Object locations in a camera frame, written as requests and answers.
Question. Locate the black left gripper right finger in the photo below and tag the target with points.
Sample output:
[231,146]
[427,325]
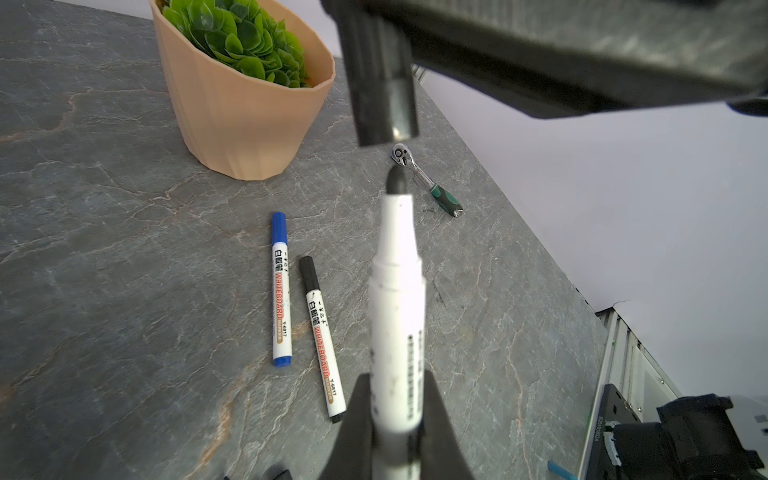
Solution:
[440,453]

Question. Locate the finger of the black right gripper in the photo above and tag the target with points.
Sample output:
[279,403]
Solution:
[556,59]

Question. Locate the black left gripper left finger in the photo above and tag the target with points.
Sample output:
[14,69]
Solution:
[351,456]

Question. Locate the white marker pen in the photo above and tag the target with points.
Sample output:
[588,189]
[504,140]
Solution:
[397,313]
[331,379]

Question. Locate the white marker blue cap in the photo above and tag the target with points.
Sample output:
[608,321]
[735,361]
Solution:
[282,337]

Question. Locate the black pen cap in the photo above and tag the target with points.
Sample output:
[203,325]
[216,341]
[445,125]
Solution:
[378,64]

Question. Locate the pink faceted plant pot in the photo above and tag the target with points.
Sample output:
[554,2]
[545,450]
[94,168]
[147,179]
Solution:
[242,127]

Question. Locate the green artificial plant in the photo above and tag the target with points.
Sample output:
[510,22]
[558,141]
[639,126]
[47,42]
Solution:
[242,35]

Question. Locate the aluminium frame rail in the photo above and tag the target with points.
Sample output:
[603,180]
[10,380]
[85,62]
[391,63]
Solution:
[629,366]

